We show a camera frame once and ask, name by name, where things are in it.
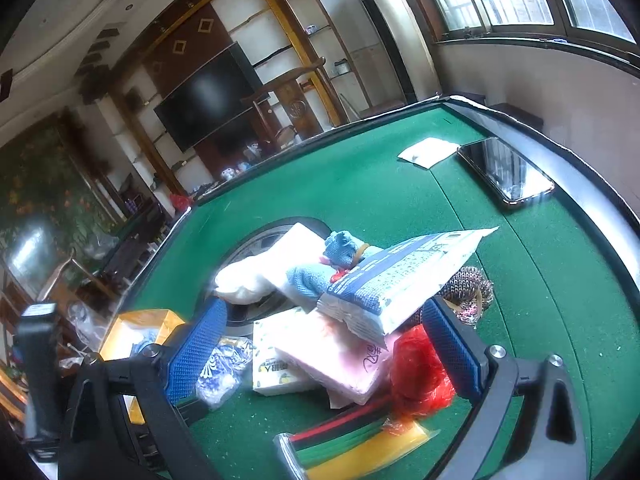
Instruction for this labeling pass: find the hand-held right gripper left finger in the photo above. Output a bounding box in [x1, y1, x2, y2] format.
[57, 296, 231, 480]

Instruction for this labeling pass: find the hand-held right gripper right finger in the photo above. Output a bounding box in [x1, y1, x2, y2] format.
[422, 296, 591, 480]

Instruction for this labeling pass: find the yellow cardboard box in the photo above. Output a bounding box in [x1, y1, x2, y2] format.
[98, 308, 186, 426]

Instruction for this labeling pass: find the blue towel bundle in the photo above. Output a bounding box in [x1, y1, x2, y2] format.
[286, 230, 386, 311]

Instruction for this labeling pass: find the white soft pouch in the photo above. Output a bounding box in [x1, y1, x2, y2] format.
[214, 255, 277, 306]

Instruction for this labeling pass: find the blue white printed bag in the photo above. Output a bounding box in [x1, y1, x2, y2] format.
[196, 337, 254, 411]

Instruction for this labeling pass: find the red plastic bag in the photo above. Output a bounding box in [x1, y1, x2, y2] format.
[390, 325, 456, 418]

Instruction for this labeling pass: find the knitted pouch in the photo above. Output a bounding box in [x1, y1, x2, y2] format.
[420, 266, 495, 328]

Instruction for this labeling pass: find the yellow label tissue pack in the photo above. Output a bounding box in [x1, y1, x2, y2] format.
[251, 307, 321, 396]

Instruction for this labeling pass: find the pink tissue pack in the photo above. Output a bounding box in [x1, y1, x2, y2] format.
[272, 310, 401, 406]

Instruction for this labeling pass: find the round grey table panel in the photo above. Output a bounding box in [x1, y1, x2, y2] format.
[207, 217, 321, 336]

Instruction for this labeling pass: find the striped cloth packet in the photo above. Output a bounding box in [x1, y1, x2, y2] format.
[274, 392, 441, 480]

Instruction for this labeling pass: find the white tissue pack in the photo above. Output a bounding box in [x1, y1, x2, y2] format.
[270, 222, 333, 308]

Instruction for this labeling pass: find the black smartphone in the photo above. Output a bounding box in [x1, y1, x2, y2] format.
[456, 137, 556, 209]

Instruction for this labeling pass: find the black flat television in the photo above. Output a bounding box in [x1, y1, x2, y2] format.
[153, 41, 264, 153]

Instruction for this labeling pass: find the wooden chair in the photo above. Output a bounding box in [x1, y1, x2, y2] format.
[241, 57, 328, 153]

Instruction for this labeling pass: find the white standing air conditioner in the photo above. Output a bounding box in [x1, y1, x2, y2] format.
[342, 0, 441, 106]

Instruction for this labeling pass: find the floral wall painting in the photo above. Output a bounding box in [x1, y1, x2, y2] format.
[0, 115, 126, 261]

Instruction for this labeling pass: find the wooden wall cabinet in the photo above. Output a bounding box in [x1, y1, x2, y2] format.
[107, 0, 351, 196]

